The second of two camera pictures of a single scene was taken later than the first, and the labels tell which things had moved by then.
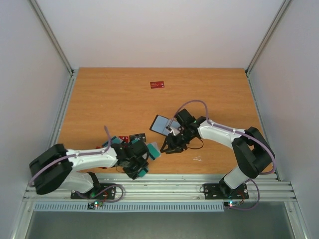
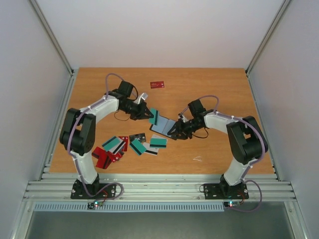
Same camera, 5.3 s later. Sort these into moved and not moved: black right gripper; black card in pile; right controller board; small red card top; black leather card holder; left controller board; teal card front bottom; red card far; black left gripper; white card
Moved: black left gripper; white card; teal card front bottom; black right gripper
Not moved: black leather card holder; right controller board; left controller board; small red card top; red card far; black card in pile
